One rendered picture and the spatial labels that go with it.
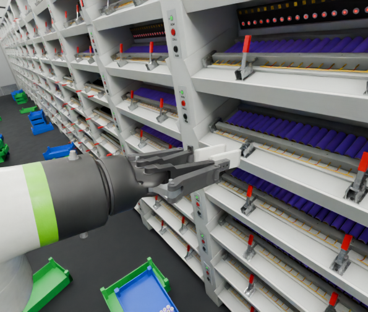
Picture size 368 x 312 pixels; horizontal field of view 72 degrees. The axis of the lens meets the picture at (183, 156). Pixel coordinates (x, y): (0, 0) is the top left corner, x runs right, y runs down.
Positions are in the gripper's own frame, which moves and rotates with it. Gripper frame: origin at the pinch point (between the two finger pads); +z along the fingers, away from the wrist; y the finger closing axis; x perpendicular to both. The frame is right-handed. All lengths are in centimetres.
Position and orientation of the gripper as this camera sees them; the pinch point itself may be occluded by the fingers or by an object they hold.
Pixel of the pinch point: (218, 158)
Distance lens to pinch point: 43.4
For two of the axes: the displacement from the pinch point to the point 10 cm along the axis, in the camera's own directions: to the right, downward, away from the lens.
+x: 0.3, -9.3, -3.6
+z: 8.1, -1.8, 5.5
